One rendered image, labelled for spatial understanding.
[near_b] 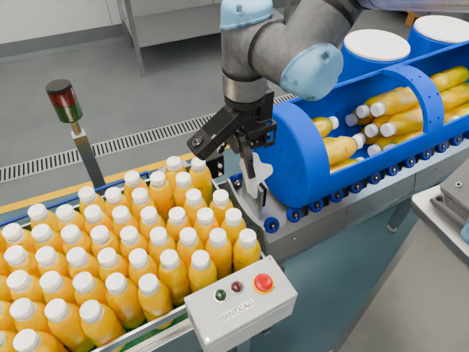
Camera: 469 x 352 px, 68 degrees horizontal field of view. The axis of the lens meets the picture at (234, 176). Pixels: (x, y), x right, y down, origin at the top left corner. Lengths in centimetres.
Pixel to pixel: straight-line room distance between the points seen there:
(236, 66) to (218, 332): 46
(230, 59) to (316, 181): 42
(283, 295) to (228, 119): 35
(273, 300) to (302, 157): 33
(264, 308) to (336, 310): 127
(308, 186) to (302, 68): 45
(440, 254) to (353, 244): 130
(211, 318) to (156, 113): 245
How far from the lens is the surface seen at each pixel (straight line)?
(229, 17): 53
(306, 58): 46
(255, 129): 64
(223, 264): 86
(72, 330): 84
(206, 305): 71
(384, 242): 225
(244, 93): 57
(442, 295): 97
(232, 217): 83
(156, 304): 80
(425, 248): 94
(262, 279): 72
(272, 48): 49
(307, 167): 84
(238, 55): 53
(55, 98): 102
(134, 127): 290
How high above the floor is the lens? 175
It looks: 47 degrees down
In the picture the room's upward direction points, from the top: straight up
